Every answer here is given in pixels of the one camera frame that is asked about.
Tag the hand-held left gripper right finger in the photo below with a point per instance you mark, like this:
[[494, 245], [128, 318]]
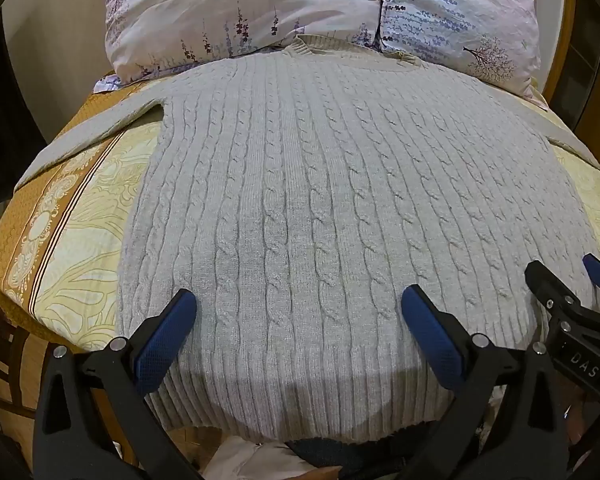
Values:
[[432, 332]]

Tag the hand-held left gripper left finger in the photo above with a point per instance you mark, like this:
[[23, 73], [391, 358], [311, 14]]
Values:
[[167, 330]]

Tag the yellow patterned bedsheet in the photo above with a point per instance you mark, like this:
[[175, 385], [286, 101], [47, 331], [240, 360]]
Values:
[[75, 260]]

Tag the dark blue cloth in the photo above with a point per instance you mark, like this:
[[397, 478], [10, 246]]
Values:
[[340, 452]]

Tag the white cloth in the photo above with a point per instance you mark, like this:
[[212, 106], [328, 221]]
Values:
[[260, 460]]

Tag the wooden chair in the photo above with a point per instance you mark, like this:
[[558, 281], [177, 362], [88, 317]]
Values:
[[2, 360]]

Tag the wooden shelf unit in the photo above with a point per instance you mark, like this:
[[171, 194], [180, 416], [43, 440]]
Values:
[[560, 50]]

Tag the white blue floral pillow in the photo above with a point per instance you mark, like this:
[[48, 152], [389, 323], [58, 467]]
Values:
[[450, 15]]

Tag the pink floral pillow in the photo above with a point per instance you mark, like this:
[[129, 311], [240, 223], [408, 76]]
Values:
[[220, 5]]

